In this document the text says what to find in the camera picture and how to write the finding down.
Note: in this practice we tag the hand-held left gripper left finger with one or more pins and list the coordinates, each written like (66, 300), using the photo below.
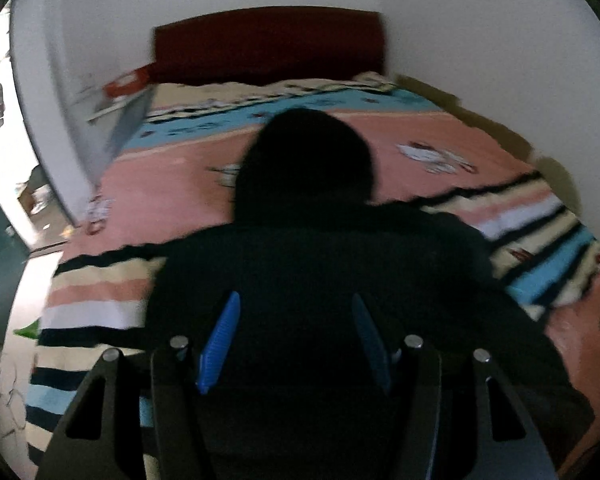
(220, 340)

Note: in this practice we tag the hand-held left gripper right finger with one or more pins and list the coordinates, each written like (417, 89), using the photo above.
(371, 340)

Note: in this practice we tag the black hooded jacket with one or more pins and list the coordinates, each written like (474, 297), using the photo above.
(305, 210)

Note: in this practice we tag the pink striped printed blanket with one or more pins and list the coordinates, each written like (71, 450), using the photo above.
(180, 185)

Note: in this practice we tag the green bag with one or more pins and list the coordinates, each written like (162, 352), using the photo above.
(29, 331)

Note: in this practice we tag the white nightstand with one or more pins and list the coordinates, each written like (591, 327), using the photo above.
(125, 125)

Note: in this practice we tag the pile of rubbish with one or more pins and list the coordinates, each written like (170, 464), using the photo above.
(34, 192)

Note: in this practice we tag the red box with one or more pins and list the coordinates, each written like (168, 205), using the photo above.
(125, 84)

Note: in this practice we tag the dark red headboard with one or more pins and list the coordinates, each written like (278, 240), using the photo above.
(270, 45)

